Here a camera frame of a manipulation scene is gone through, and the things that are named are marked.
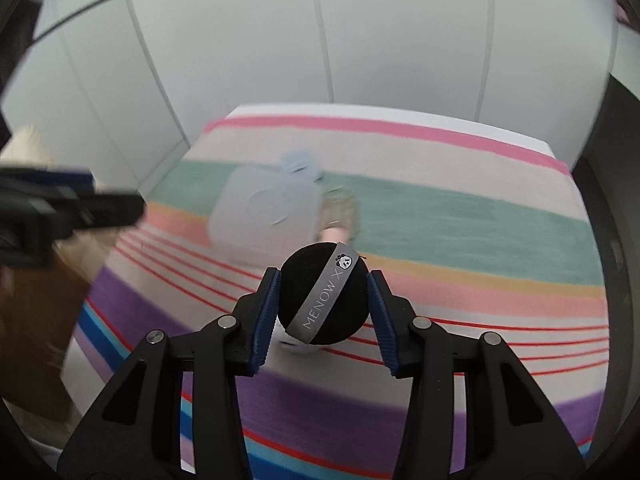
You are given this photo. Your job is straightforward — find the clear jar with pink cap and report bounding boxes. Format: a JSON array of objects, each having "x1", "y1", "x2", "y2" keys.
[{"x1": 317, "y1": 187, "x2": 362, "y2": 243}]

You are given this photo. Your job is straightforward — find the white wardrobe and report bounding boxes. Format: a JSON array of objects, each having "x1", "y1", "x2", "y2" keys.
[{"x1": 0, "y1": 0, "x2": 621, "y2": 201}]

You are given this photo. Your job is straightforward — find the cardboard box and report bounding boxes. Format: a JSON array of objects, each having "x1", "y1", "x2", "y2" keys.
[{"x1": 0, "y1": 232, "x2": 117, "y2": 421}]

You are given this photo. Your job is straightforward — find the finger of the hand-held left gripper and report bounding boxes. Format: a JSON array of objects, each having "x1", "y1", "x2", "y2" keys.
[
  {"x1": 0, "y1": 164, "x2": 97, "y2": 193},
  {"x1": 0, "y1": 187, "x2": 147, "y2": 242}
]

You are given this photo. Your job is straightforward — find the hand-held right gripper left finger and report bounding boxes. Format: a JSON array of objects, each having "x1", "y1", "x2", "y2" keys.
[{"x1": 57, "y1": 266, "x2": 281, "y2": 480}]

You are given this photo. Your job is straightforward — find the striped cloth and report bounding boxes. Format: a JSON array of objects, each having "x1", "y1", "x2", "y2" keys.
[{"x1": 72, "y1": 115, "x2": 613, "y2": 480}]

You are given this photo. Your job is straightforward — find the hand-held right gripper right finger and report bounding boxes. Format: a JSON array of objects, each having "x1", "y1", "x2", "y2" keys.
[{"x1": 367, "y1": 269, "x2": 586, "y2": 480}]

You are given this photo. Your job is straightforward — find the dark cabinet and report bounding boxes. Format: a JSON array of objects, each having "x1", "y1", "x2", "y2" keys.
[{"x1": 0, "y1": 0, "x2": 43, "y2": 86}]

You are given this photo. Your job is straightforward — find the black powder puff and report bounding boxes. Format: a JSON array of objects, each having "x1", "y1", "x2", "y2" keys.
[{"x1": 277, "y1": 241, "x2": 371, "y2": 346}]

